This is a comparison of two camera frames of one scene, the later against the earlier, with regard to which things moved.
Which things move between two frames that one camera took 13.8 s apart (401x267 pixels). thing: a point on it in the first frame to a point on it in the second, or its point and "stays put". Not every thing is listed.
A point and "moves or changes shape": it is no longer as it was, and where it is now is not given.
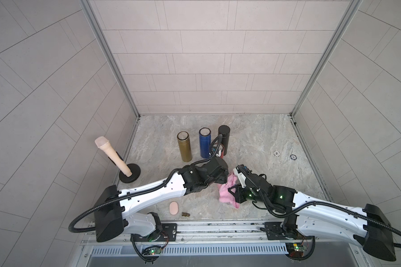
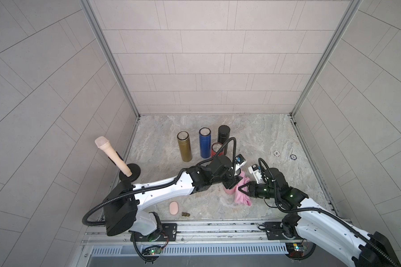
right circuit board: x=294 y=250 stays put
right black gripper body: x=243 y=194 to x=264 y=191
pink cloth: x=225 y=196 moves or changes shape
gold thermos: x=184 y=141 stays put
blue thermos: x=205 y=141 stays put
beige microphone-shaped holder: x=128 y=173 stays put
